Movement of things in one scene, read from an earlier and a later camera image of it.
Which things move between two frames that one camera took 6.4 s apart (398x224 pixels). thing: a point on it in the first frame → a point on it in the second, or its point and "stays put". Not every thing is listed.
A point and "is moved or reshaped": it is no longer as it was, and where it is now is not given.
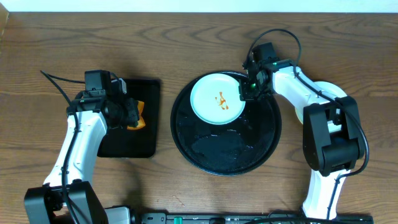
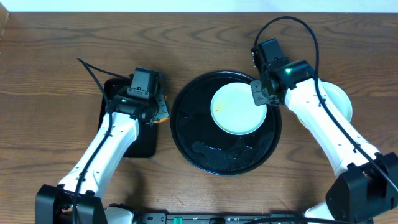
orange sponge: x=141 y=122 is moved or reshaped
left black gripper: x=132 y=112 → x=161 y=109
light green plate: x=326 y=87 stays put
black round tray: x=231 y=149 stays put
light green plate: x=216 y=98 → x=234 y=109
